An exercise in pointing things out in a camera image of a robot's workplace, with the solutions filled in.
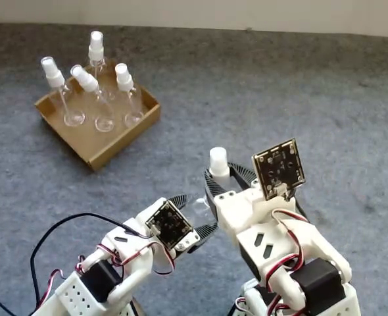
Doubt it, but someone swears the cardboard box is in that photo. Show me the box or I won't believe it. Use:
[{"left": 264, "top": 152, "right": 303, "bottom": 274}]
[{"left": 34, "top": 63, "right": 162, "bottom": 172}]

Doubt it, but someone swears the clear spray bottle white top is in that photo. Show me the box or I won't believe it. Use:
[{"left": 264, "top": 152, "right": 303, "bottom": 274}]
[
  {"left": 114, "top": 63, "right": 145, "bottom": 130},
  {"left": 87, "top": 30, "right": 116, "bottom": 101},
  {"left": 40, "top": 56, "right": 86, "bottom": 128},
  {"left": 70, "top": 64, "right": 116, "bottom": 133}
]

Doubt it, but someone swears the clear plastic bottle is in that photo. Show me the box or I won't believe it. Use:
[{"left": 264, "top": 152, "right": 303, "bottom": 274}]
[{"left": 185, "top": 195, "right": 215, "bottom": 228}]

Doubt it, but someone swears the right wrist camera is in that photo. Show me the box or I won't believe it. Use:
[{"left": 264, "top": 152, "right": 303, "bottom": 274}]
[{"left": 251, "top": 138, "right": 306, "bottom": 202}]

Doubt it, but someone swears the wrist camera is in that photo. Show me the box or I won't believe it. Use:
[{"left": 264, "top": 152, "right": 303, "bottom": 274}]
[
  {"left": 251, "top": 138, "right": 306, "bottom": 202},
  {"left": 144, "top": 198, "right": 195, "bottom": 248}
]

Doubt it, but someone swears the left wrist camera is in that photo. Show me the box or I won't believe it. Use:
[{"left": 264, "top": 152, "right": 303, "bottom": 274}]
[{"left": 144, "top": 198, "right": 195, "bottom": 248}]

